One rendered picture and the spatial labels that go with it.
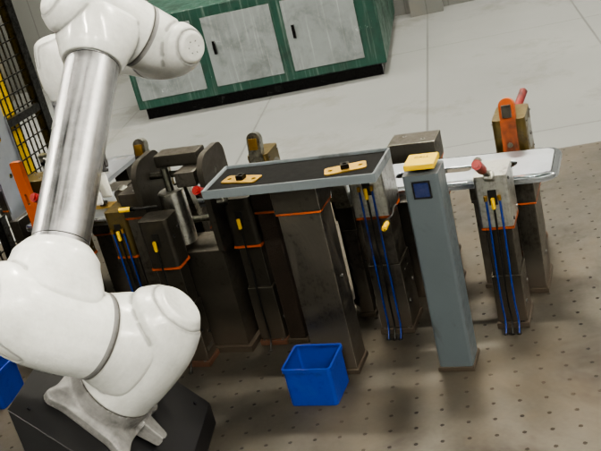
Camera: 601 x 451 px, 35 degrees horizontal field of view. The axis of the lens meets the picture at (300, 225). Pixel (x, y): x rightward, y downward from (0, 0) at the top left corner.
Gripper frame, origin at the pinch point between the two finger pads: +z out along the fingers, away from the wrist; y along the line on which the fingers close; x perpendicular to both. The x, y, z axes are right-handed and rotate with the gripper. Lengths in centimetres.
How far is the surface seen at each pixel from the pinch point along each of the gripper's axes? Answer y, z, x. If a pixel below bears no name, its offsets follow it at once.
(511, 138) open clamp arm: 12, 3, -106
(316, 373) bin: -49, 27, -70
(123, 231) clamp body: -23.6, 2.4, -19.2
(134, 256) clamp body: -22.8, 9.5, -19.3
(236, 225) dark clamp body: -25, 3, -49
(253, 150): 12.8, -1.3, -40.2
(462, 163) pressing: 4, 5, -95
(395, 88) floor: 425, 104, 33
